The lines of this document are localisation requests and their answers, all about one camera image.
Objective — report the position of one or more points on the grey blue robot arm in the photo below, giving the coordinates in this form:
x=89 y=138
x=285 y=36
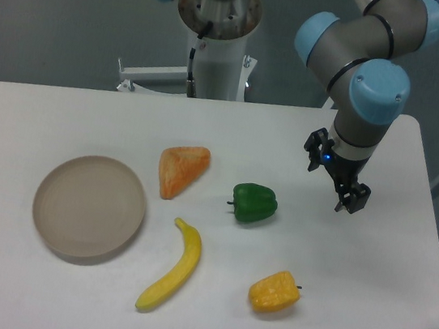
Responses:
x=352 y=60

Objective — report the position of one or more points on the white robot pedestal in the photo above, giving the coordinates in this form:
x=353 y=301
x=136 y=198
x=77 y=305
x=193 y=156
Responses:
x=218 y=65

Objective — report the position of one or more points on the orange toy bread wedge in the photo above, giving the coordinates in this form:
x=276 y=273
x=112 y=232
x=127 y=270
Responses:
x=179 y=167

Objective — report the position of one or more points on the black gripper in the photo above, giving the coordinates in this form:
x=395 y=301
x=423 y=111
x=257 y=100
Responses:
x=353 y=196

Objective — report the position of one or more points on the yellow toy pepper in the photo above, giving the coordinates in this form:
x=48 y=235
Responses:
x=274 y=293

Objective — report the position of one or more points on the beige round plate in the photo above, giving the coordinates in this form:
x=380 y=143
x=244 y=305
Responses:
x=88 y=209

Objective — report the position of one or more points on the yellow toy banana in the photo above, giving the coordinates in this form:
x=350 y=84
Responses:
x=165 y=287

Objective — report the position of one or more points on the green toy pepper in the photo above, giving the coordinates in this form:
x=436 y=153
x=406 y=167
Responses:
x=253 y=202

